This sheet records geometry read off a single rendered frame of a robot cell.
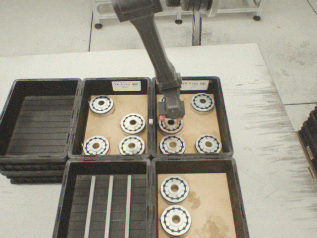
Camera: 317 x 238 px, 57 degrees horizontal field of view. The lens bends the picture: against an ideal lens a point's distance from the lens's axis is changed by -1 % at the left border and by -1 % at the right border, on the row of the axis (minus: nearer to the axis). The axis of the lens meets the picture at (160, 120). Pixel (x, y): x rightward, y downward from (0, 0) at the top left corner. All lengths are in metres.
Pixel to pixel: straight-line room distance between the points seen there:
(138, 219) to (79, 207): 0.21
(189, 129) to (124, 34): 1.96
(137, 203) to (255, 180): 0.52
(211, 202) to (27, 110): 0.88
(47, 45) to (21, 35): 0.34
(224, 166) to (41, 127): 0.77
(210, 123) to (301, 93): 1.57
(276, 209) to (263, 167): 0.19
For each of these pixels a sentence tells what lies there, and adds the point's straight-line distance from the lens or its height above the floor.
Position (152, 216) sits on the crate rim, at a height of 0.93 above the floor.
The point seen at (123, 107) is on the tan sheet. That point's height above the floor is 0.83.
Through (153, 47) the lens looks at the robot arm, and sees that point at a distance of 0.83.
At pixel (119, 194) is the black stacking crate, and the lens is 1.11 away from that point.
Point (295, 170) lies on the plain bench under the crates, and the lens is 1.42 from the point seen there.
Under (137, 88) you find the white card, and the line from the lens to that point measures 1.33.
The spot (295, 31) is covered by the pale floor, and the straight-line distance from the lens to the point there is 3.37.
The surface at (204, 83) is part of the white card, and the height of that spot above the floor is 0.90.
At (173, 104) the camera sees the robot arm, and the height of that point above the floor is 1.08.
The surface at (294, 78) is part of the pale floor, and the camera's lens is 2.85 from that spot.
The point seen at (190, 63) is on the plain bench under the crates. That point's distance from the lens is 1.70.
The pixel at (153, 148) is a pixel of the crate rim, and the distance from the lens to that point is 1.08.
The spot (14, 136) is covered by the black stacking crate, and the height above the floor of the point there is 0.83.
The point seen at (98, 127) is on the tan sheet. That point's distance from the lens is 1.27.
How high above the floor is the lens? 1.85
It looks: 54 degrees down
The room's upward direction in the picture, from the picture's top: straight up
